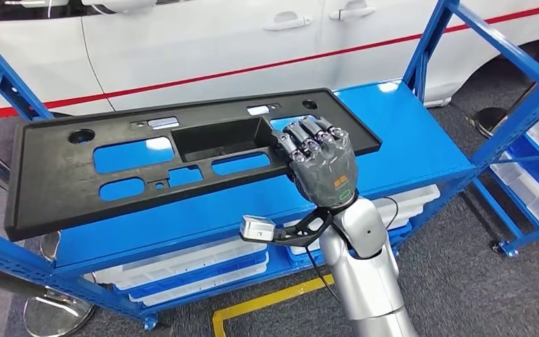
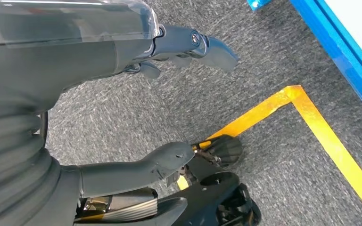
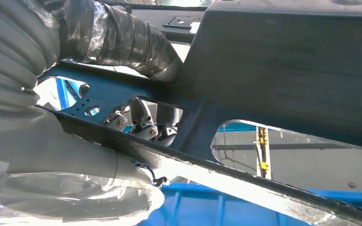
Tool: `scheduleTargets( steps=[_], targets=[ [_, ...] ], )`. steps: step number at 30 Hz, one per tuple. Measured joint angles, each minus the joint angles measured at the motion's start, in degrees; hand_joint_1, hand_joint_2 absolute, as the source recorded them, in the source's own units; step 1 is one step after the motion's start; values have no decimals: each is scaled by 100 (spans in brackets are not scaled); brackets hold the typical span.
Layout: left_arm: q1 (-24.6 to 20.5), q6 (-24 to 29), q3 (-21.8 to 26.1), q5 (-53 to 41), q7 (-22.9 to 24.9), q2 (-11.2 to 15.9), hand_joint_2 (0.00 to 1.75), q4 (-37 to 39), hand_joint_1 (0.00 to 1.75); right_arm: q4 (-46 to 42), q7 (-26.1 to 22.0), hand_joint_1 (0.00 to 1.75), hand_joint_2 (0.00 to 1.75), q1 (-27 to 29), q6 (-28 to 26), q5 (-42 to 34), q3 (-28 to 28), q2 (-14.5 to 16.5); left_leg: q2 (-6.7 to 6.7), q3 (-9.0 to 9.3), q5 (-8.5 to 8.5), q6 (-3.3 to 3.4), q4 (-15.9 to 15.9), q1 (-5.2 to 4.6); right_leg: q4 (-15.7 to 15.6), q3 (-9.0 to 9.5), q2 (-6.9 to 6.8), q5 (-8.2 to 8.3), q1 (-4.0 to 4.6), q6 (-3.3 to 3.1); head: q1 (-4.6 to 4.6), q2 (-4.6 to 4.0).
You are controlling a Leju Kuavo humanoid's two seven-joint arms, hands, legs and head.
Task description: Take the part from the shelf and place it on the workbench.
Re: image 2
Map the large blue shelf rack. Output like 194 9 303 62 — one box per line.
247 0 362 125

